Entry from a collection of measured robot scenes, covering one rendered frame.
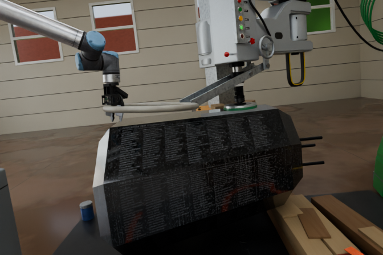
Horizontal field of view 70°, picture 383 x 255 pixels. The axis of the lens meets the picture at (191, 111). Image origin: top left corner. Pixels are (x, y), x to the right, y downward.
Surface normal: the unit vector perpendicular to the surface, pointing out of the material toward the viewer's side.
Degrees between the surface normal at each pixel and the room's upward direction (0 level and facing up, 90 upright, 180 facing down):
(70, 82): 90
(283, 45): 90
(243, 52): 90
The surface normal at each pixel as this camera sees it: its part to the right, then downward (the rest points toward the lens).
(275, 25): 0.59, 0.04
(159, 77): 0.01, 0.13
